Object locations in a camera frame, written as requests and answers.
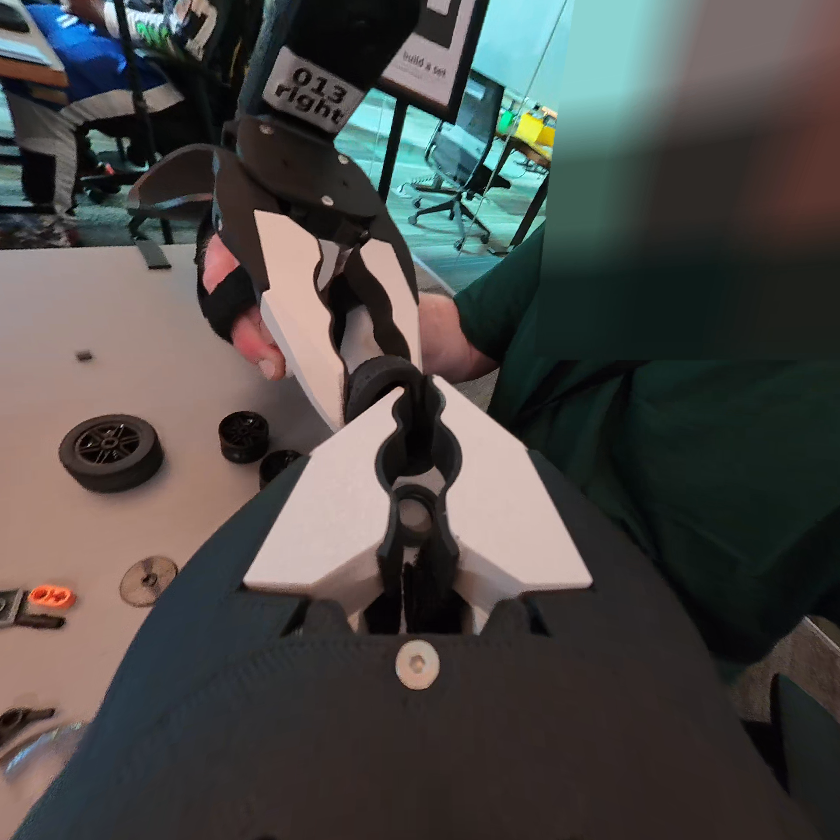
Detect black rubber tyre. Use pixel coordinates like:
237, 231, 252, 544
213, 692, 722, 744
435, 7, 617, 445
344, 356, 427, 424

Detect wooden desk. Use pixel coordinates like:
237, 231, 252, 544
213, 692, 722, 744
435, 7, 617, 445
0, 0, 70, 89

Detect assembled black toy wheel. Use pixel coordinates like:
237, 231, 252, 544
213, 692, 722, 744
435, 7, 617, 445
58, 413, 165, 494

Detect dark round disc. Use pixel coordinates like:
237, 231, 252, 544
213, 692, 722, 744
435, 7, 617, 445
119, 556, 179, 606

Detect person's right hand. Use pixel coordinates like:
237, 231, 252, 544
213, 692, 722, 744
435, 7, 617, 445
202, 239, 291, 382

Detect yellow storage bins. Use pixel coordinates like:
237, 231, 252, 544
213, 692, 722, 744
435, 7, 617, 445
495, 101, 559, 165

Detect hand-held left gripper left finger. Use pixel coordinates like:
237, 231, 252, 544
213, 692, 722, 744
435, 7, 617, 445
243, 386, 406, 632

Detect clear bag of small parts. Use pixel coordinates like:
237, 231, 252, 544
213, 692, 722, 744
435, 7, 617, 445
0, 722, 86, 788

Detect framed sign stand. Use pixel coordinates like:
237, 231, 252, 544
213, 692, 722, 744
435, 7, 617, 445
377, 0, 492, 201

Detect black connector piece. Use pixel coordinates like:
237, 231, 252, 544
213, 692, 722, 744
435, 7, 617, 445
0, 705, 56, 746

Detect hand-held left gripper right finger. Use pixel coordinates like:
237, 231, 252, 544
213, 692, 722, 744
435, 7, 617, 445
432, 374, 595, 634

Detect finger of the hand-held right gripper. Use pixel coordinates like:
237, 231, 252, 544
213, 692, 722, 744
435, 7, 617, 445
252, 210, 347, 431
341, 243, 424, 376

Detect black office chair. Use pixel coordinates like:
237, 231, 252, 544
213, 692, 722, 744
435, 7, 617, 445
400, 71, 514, 253

